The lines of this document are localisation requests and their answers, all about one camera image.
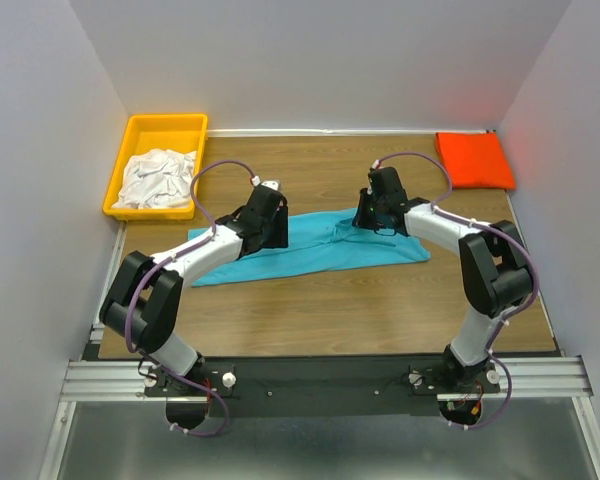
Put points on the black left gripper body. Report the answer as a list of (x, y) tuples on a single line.
[(277, 232)]

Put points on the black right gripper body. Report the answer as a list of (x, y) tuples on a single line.
[(368, 213)]

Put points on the cyan blue t-shirt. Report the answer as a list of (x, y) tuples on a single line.
[(321, 242)]

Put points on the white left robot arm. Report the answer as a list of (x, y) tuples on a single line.
[(142, 302)]

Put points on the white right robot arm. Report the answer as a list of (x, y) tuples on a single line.
[(498, 278)]

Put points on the folded orange t-shirt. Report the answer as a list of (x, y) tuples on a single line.
[(475, 161)]

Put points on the crumpled white t-shirt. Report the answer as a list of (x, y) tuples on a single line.
[(158, 179)]

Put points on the yellow plastic bin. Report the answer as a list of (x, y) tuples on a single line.
[(179, 132)]

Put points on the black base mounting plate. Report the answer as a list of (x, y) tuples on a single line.
[(320, 386)]

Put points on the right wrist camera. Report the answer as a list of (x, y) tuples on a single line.
[(386, 186)]

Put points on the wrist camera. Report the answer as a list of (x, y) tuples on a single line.
[(275, 185), (386, 186)]

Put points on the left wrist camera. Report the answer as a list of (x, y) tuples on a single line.
[(275, 185)]

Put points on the aluminium extrusion rail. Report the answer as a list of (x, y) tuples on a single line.
[(111, 381)]

